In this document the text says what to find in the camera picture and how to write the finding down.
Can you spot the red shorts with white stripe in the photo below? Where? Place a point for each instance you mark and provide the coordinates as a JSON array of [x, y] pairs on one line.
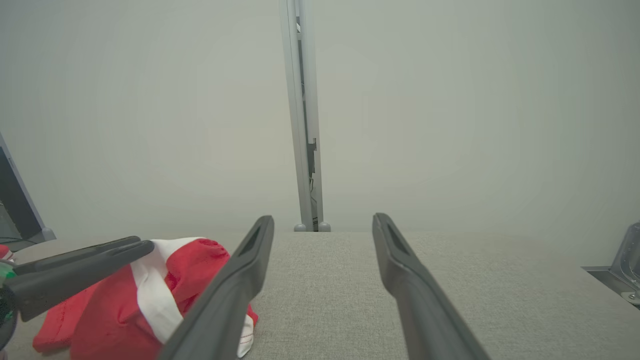
[[100, 320]]

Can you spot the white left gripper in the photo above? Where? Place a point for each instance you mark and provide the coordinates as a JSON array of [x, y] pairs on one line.
[[6, 320]]

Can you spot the dark panel with grey frame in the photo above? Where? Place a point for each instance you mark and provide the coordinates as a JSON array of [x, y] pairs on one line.
[[15, 200]]

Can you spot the grey metal bracket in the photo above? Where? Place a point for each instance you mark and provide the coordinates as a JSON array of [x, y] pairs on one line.
[[627, 265]]

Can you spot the grey wall partition post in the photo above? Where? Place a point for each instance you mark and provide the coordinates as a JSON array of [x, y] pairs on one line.
[[305, 125]]

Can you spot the grey fabric padded surface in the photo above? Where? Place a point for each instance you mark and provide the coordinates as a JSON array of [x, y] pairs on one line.
[[325, 300]]

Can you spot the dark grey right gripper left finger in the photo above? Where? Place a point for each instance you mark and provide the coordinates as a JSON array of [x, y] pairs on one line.
[[225, 300]]

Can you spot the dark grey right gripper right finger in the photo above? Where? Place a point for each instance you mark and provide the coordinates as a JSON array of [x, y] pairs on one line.
[[425, 310]]

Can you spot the grey round post foot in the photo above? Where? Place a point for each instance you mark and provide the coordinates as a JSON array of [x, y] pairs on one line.
[[300, 228], [325, 227]]

